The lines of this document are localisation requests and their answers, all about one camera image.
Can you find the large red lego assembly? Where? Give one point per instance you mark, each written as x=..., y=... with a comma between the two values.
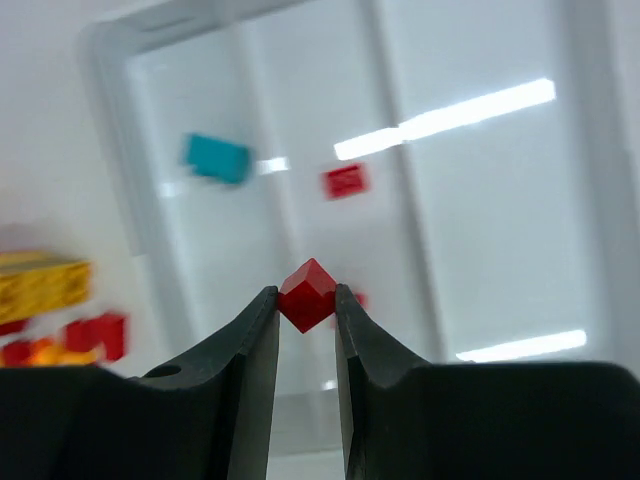
x=101, y=338

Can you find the red round lego piece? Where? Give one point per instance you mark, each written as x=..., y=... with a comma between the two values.
x=17, y=351

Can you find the teal lego in tray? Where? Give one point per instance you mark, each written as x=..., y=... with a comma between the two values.
x=224, y=161

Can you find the small red lego cube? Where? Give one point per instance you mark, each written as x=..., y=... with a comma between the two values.
x=307, y=296

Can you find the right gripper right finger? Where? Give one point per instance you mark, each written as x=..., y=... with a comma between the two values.
x=403, y=417

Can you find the red lego in tray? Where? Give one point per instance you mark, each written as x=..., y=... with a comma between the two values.
x=345, y=181

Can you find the yellow lego block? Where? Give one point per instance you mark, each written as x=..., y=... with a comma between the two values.
x=36, y=282

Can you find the white divided tray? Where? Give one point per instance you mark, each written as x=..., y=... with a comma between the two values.
x=501, y=218

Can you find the orange curved lego piece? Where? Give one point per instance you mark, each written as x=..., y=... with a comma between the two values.
x=47, y=352

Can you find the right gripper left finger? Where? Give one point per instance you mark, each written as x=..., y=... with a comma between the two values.
x=205, y=414

